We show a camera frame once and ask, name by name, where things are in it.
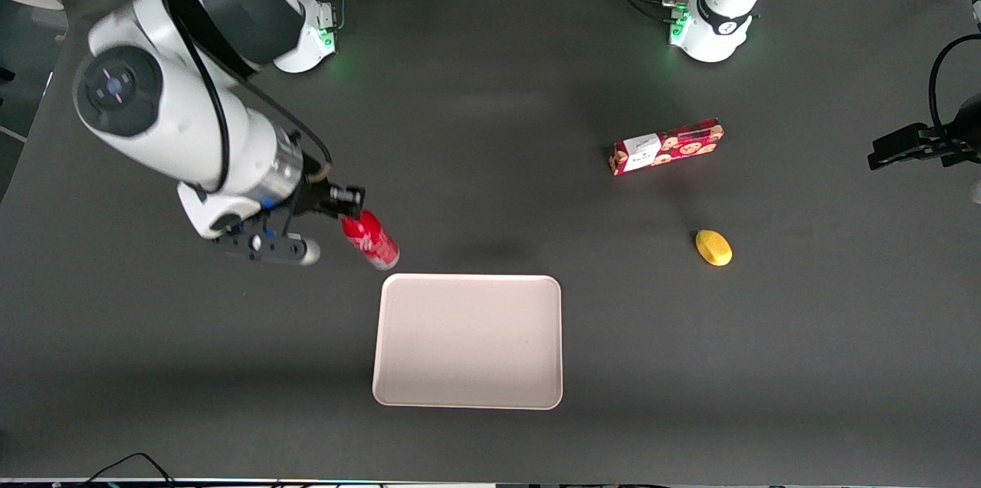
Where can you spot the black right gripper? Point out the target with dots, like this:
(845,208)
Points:
(320,194)

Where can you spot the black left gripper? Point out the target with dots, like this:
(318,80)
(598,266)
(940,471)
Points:
(944,145)

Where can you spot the red coke bottle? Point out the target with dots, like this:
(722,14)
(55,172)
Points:
(374,241)

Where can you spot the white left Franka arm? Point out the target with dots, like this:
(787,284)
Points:
(724,5)

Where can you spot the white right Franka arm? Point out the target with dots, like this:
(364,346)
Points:
(191,82)

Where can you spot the pale pink rectangular tray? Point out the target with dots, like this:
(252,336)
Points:
(467,341)

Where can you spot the yellow lemon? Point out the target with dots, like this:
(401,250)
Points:
(713,247)

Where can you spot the red cookie box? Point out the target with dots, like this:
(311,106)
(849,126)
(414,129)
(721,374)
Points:
(667,146)

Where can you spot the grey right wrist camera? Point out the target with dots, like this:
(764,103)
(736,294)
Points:
(268,245)

